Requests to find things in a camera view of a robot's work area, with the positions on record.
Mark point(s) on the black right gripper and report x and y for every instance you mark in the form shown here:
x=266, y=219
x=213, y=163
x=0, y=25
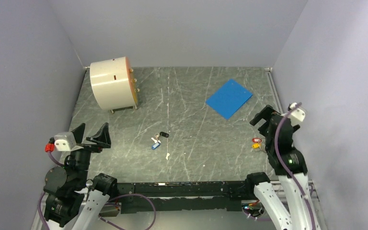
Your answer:
x=264, y=113

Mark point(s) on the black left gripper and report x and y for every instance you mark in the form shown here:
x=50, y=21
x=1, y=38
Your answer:
x=101, y=137

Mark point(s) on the red key tag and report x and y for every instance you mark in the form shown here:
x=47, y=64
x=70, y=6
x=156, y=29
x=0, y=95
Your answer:
x=257, y=140

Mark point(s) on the yellow key tag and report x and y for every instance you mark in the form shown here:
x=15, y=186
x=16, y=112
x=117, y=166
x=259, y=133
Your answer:
x=256, y=146

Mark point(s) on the large metal keyring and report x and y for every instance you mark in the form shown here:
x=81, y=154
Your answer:
x=260, y=150

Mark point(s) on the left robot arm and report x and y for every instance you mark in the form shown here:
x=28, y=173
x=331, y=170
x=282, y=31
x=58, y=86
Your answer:
x=66, y=191

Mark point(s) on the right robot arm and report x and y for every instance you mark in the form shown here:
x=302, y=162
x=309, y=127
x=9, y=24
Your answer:
x=289, y=165

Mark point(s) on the blue square mat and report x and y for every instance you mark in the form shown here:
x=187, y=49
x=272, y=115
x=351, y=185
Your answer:
x=229, y=98

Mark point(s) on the cream cylindrical drum device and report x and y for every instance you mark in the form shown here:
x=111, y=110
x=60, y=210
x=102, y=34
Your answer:
x=113, y=84

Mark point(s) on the blue key tag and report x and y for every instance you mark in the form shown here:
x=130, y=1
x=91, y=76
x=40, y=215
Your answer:
x=155, y=146

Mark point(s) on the black key fob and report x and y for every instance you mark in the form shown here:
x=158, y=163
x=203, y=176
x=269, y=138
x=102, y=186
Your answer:
x=164, y=134

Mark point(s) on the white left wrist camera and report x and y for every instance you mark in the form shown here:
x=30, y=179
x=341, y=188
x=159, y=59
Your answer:
x=64, y=141

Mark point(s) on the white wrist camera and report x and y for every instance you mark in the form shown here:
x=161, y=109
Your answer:
x=64, y=141
x=297, y=115

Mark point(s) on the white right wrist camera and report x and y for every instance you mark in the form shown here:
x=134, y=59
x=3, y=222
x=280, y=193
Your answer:
x=297, y=115

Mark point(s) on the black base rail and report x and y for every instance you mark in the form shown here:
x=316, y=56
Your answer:
x=178, y=196

